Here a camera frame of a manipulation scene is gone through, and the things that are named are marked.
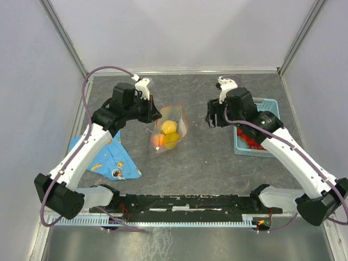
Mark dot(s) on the aluminium frame back rail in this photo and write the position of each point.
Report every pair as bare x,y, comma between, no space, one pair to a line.
109,73

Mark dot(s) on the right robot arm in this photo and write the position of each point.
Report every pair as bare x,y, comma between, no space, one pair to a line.
321,193

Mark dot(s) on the light blue plastic basket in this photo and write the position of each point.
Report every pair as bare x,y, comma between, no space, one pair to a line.
240,146

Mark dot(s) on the yellow lemon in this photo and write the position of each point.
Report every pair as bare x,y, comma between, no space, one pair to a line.
168,126

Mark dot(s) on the aluminium frame right post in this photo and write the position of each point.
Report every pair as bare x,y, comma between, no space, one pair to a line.
301,35

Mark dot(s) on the clear zip top bag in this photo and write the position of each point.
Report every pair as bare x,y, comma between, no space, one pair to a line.
170,112

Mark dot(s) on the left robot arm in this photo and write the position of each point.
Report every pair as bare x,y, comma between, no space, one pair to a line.
58,190

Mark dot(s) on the yellow star fruit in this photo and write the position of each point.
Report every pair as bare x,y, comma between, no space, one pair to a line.
170,140

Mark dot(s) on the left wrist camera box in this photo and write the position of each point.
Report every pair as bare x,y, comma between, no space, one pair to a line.
142,85

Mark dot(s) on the aluminium frame left post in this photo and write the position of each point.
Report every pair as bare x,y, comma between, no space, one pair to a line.
58,26

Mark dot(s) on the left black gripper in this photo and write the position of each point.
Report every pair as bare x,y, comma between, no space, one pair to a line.
152,114

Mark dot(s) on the orange peach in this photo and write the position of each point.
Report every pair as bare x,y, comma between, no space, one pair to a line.
157,140

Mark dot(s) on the blue patterned cloth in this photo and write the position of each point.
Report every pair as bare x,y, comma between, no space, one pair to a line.
114,163

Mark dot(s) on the red yellow strawberry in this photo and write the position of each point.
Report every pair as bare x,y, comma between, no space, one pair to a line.
250,142

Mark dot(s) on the purple grapes bunch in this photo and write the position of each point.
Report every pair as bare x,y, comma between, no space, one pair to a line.
257,147

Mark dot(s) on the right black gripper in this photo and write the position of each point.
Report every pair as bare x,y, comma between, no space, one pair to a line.
214,107

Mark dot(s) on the aluminium frame post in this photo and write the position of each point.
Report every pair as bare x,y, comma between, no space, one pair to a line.
301,35
58,26

